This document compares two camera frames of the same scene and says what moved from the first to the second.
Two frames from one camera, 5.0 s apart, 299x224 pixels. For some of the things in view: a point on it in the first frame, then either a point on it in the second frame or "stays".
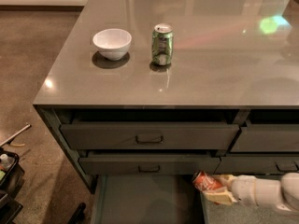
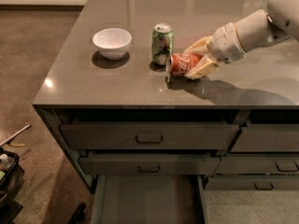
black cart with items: [11, 179] stays
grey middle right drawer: [258, 165] stays
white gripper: [244, 189] → [226, 44]
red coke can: [206, 181] → [180, 63]
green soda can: [163, 44] stays
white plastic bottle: [6, 161] stays
